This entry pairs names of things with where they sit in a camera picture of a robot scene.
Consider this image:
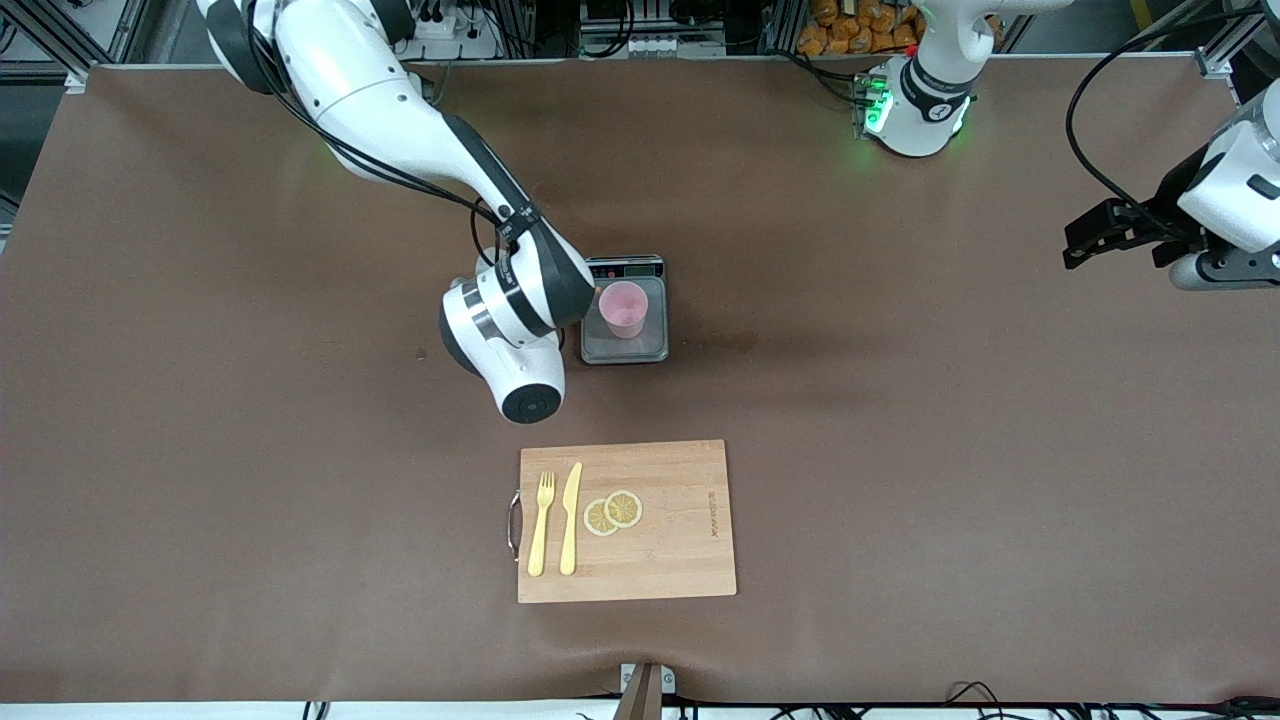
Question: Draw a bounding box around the pink plastic cup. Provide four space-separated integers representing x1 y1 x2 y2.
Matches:
598 281 649 340

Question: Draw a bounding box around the orange snack bag pile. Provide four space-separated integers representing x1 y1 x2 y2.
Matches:
797 0 926 57

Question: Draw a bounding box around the brown table cover sheet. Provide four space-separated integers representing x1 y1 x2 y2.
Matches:
0 55 1280 706

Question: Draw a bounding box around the grey digital kitchen scale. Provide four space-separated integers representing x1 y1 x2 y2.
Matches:
580 255 671 366

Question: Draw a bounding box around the white connector strip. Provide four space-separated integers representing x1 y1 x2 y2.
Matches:
580 35 726 59

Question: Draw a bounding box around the wooden cutting board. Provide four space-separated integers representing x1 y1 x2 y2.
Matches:
508 439 738 605

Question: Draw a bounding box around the yellow plastic knife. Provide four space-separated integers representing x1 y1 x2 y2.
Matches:
559 461 584 577

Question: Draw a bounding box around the yellow plastic fork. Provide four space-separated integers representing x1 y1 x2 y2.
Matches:
527 471 556 578

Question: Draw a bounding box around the white power strip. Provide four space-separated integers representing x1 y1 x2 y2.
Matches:
400 0 501 61

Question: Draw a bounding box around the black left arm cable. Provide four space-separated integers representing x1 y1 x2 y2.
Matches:
1065 8 1266 236

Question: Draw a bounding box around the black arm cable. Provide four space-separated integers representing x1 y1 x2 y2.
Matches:
1065 8 1266 236
245 0 521 266

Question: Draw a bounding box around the aluminium frame profile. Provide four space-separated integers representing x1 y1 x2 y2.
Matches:
25 0 96 93
1195 0 1280 79

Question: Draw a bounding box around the metal table edge bracket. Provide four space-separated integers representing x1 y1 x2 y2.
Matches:
615 662 677 720

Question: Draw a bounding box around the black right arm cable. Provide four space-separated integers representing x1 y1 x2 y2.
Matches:
245 0 521 266

